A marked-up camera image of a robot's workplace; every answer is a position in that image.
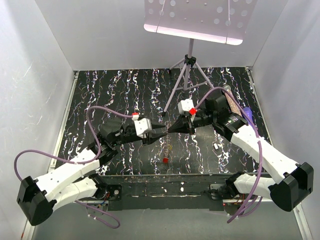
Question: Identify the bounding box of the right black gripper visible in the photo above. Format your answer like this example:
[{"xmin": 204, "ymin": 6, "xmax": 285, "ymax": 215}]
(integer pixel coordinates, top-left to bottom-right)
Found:
[{"xmin": 167, "ymin": 110, "xmax": 216, "ymax": 136}]

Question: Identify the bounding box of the large toothed keyring disc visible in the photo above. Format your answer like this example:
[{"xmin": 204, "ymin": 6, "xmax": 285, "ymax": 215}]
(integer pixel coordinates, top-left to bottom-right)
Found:
[{"xmin": 162, "ymin": 134, "xmax": 172, "ymax": 164}]

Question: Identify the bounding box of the white black key fob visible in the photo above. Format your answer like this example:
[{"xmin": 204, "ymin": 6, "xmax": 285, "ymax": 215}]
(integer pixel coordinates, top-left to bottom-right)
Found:
[{"xmin": 213, "ymin": 142, "xmax": 219, "ymax": 151}]

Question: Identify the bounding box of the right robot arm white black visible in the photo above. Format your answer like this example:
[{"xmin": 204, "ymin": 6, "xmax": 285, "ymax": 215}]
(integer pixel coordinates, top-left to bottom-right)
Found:
[{"xmin": 168, "ymin": 90, "xmax": 314, "ymax": 212}]

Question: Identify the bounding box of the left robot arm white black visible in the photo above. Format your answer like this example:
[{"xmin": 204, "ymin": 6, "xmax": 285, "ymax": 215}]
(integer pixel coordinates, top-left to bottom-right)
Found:
[{"xmin": 17, "ymin": 118, "xmax": 166, "ymax": 226}]

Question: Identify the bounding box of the glitter toy microphone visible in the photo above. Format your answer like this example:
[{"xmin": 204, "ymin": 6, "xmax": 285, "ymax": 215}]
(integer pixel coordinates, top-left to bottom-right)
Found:
[{"xmin": 223, "ymin": 84, "xmax": 242, "ymax": 116}]

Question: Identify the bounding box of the lilac music stand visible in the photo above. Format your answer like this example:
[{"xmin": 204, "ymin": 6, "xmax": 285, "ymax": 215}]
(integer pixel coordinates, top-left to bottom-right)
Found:
[{"xmin": 143, "ymin": 0, "xmax": 257, "ymax": 116}]

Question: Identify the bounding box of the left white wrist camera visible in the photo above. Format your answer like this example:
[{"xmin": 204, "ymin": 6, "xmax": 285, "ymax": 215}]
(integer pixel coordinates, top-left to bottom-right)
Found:
[{"xmin": 132, "ymin": 112, "xmax": 152, "ymax": 139}]

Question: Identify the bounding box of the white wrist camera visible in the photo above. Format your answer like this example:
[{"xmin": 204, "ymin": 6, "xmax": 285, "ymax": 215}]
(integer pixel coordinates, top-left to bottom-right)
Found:
[
  {"xmin": 132, "ymin": 112, "xmax": 152, "ymax": 139},
  {"xmin": 177, "ymin": 99, "xmax": 197, "ymax": 116}
]

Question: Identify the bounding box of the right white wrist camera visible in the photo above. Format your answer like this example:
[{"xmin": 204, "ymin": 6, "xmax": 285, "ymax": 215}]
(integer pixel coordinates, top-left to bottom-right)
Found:
[{"xmin": 177, "ymin": 99, "xmax": 197, "ymax": 116}]

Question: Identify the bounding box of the black front rail base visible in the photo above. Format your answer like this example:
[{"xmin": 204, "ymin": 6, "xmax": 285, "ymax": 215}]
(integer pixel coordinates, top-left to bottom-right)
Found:
[{"xmin": 77, "ymin": 173, "xmax": 263, "ymax": 212}]

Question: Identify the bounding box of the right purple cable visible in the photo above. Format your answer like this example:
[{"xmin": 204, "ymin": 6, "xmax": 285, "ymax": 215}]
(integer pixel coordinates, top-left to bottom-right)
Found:
[{"xmin": 194, "ymin": 86, "xmax": 263, "ymax": 224}]

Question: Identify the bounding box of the aluminium frame rail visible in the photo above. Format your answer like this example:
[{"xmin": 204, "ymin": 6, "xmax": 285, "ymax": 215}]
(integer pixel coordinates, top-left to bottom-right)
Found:
[{"xmin": 24, "ymin": 199, "xmax": 312, "ymax": 240}]

